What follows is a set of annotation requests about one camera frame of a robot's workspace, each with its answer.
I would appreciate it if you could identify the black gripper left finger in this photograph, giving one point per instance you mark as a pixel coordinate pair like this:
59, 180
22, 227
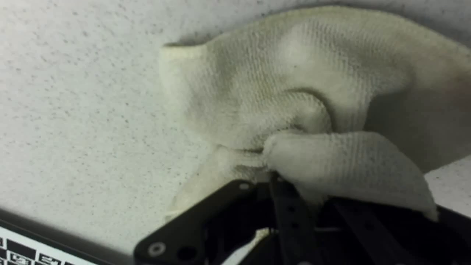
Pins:
211, 221

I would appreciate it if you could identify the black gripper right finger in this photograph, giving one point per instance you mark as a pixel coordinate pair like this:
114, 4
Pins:
392, 236

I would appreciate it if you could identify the cream mesh cloth towel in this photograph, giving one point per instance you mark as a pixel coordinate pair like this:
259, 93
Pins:
295, 74

